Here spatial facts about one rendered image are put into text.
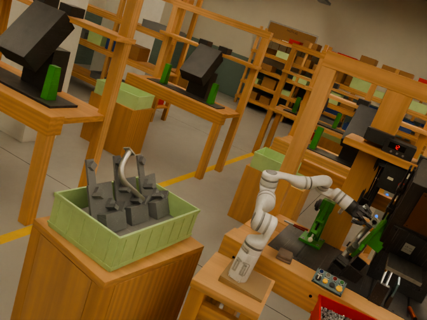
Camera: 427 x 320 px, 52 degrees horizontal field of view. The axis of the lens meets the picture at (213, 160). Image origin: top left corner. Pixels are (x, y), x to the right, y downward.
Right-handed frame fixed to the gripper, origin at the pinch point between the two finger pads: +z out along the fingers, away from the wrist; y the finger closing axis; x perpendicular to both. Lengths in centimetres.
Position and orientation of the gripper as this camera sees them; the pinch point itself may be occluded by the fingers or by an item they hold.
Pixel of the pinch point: (371, 223)
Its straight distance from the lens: 242.5
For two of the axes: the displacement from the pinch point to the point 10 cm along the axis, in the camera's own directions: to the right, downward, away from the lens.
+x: -0.6, 4.5, 8.9
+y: 6.8, -6.3, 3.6
